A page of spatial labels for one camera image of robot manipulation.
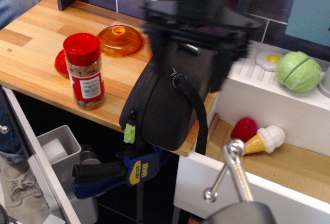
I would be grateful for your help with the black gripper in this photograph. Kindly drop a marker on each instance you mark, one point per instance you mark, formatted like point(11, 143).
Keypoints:
point(200, 25)

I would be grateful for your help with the black zipper case bag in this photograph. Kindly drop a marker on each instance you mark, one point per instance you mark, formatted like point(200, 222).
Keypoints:
point(164, 107)

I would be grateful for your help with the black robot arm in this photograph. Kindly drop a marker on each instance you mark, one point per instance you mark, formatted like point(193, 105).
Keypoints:
point(206, 24)

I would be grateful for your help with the green tape zipper pull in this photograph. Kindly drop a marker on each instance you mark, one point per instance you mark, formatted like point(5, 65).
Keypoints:
point(129, 133)

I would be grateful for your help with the toy fried egg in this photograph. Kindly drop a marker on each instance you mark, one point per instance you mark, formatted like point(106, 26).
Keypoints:
point(268, 60)

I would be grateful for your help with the white toy sink unit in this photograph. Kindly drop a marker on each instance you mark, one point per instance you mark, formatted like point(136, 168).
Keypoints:
point(251, 91)

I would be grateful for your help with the green toy cabbage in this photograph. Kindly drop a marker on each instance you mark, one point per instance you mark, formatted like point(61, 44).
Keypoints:
point(298, 72)

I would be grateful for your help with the spice jar red lid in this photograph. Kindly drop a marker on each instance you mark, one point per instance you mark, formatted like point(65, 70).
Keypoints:
point(84, 65)

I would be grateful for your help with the toy ice cream cone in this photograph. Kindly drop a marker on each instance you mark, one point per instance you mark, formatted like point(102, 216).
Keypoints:
point(266, 140)

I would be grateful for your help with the blue Irwin bar clamp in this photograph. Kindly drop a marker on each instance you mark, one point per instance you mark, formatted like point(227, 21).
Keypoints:
point(137, 165)

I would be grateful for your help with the red toy tomato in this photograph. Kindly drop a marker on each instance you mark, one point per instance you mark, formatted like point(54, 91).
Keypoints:
point(60, 63)

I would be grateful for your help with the grey plastic bin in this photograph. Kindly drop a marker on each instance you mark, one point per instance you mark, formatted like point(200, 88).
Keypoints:
point(63, 152)

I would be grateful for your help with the white open drawer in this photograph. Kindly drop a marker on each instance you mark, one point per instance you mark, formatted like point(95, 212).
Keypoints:
point(293, 182)

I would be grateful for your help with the person in blue jeans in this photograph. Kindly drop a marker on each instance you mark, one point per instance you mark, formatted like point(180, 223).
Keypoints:
point(11, 148)

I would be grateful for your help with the grey sneaker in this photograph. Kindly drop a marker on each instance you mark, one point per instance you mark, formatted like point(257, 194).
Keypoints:
point(23, 198)

